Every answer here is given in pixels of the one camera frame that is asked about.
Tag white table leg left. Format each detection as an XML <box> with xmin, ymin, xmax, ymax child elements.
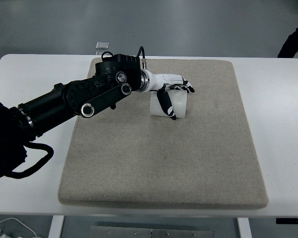
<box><xmin>48</xmin><ymin>215</ymin><xmax>65</xmax><ymax>238</ymax></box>

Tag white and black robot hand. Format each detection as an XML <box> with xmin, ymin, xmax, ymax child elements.
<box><xmin>142</xmin><ymin>69</ymin><xmax>195</xmax><ymax>120</ymax></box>

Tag small clear plastic box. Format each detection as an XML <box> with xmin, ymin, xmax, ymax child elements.
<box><xmin>95</xmin><ymin>41</ymin><xmax>109</xmax><ymax>50</ymax></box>

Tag white ribbed cup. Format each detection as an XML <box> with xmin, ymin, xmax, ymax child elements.
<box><xmin>150</xmin><ymin>90</ymin><xmax>187</xmax><ymax>119</ymax></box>

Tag black sleeved arm cable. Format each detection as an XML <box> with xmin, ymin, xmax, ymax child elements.
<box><xmin>4</xmin><ymin>142</ymin><xmax>54</xmax><ymax>179</ymax></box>

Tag white cable on floor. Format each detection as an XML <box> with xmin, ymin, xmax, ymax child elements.
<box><xmin>0</xmin><ymin>217</ymin><xmax>38</xmax><ymax>238</ymax></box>

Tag beige felt mat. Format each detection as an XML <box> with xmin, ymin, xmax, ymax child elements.
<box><xmin>58</xmin><ymin>59</ymin><xmax>268</xmax><ymax>210</ymax></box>

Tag grey metal base plate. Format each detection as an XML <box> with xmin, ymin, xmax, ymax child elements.
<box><xmin>90</xmin><ymin>226</ymin><xmax>214</xmax><ymax>238</ymax></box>

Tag person in black clothes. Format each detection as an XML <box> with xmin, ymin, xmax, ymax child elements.
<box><xmin>277</xmin><ymin>27</ymin><xmax>298</xmax><ymax>59</ymax></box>

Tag white table leg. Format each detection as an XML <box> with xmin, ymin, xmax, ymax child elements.
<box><xmin>48</xmin><ymin>215</ymin><xmax>65</xmax><ymax>238</ymax></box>
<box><xmin>237</xmin><ymin>218</ymin><xmax>252</xmax><ymax>238</ymax></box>

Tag black table control panel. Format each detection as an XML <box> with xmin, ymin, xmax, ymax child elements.
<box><xmin>276</xmin><ymin>218</ymin><xmax>298</xmax><ymax>225</ymax></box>

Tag white table leg right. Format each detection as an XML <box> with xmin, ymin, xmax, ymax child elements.
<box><xmin>237</xmin><ymin>218</ymin><xmax>252</xmax><ymax>238</ymax></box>

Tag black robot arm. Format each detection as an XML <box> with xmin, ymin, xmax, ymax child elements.
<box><xmin>0</xmin><ymin>48</ymin><xmax>146</xmax><ymax>179</ymax></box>

